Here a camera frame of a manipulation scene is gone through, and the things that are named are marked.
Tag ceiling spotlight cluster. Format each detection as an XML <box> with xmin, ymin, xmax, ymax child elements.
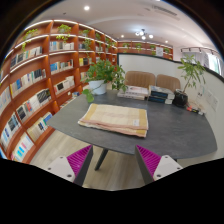
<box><xmin>135</xmin><ymin>29</ymin><xmax>154</xmax><ymax>40</ymax></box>

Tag green plant in white pot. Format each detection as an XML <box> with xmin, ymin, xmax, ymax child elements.
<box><xmin>81</xmin><ymin>60</ymin><xmax>127</xmax><ymax>102</ymax></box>

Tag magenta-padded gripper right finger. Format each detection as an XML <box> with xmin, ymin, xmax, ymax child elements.
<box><xmin>135</xmin><ymin>145</ymin><xmax>182</xmax><ymax>184</ymax></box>

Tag tall plant in black pot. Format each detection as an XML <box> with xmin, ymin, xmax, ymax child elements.
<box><xmin>173</xmin><ymin>55</ymin><xmax>205</xmax><ymax>107</ymax></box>

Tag stack of dark books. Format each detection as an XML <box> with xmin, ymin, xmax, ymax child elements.
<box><xmin>148</xmin><ymin>85</ymin><xmax>175</xmax><ymax>104</ymax></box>

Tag folded beige striped towel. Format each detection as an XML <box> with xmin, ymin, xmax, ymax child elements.
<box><xmin>78</xmin><ymin>103</ymin><xmax>148</xmax><ymax>137</ymax></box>

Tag small items by wall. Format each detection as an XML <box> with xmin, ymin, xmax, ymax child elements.
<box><xmin>186</xmin><ymin>105</ymin><xmax>204</xmax><ymax>116</ymax></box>

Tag right tan chair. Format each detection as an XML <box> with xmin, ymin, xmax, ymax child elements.
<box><xmin>156</xmin><ymin>74</ymin><xmax>180</xmax><ymax>92</ymax></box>

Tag stack of white books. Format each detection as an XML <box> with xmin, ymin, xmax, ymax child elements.
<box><xmin>117</xmin><ymin>86</ymin><xmax>149</xmax><ymax>100</ymax></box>

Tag orange wooden bookshelf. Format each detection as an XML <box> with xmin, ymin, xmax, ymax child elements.
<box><xmin>0</xmin><ymin>19</ymin><xmax>118</xmax><ymax>163</ymax></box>

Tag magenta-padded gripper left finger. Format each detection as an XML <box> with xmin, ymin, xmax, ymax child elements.
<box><xmin>47</xmin><ymin>145</ymin><xmax>93</xmax><ymax>186</ymax></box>

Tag black table leg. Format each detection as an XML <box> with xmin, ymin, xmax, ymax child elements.
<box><xmin>95</xmin><ymin>149</ymin><xmax>108</xmax><ymax>171</ymax></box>

